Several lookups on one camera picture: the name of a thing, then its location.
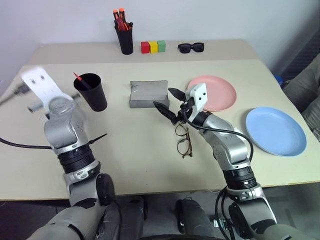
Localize black zip tie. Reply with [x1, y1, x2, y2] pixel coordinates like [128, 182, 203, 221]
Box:
[87, 133, 109, 146]

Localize blue plate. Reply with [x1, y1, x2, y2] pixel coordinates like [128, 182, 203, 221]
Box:
[245, 106, 308, 158]

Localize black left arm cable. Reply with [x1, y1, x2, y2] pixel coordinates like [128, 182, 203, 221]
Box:
[0, 136, 53, 151]

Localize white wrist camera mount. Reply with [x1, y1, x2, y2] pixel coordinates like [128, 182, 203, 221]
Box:
[20, 65, 64, 104]
[185, 82, 209, 113]

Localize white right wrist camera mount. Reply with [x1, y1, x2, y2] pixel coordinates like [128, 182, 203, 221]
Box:
[185, 82, 209, 113]

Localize pink plate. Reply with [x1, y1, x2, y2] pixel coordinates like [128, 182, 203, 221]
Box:
[187, 74, 238, 113]

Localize dark rounded robot leg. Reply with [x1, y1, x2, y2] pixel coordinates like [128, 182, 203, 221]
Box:
[98, 196, 149, 240]
[174, 196, 219, 240]

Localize grey open glasses case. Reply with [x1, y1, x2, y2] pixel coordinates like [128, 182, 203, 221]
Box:
[128, 80, 171, 110]

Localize thin brown rimmed eyeglasses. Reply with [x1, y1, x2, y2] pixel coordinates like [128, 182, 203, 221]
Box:
[174, 123, 194, 159]

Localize red marker with black band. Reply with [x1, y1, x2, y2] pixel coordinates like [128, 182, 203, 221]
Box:
[115, 16, 129, 32]

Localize wide black plastic cup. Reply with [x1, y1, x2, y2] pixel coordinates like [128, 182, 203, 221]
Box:
[73, 72, 109, 112]

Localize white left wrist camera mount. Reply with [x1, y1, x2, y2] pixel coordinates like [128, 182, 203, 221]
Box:
[20, 65, 64, 104]

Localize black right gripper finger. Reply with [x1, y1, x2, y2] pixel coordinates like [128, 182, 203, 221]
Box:
[168, 87, 188, 102]
[152, 101, 177, 124]

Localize grey sofa cushion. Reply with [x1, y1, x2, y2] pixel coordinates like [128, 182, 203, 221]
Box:
[281, 59, 320, 141]

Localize tall black pen cup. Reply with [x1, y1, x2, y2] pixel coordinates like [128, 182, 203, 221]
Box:
[114, 24, 134, 56]

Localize black sunglasses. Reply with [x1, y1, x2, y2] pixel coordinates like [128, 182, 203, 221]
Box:
[177, 42, 205, 54]

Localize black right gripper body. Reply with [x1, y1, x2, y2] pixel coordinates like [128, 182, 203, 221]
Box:
[175, 96, 197, 124]

